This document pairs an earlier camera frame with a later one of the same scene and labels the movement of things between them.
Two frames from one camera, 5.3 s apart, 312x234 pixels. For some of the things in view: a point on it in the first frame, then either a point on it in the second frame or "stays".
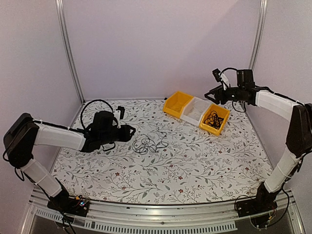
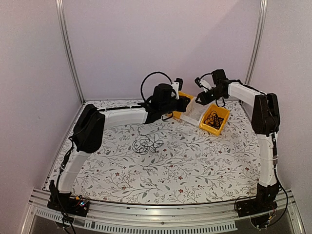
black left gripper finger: x=127 y=138 -> x=181 y=105
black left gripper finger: x=128 y=128 -> x=184 y=100
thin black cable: x=213 y=119 stays
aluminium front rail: x=107 y=216 stays
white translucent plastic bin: x=193 y=110 stays
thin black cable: x=213 y=120 stays
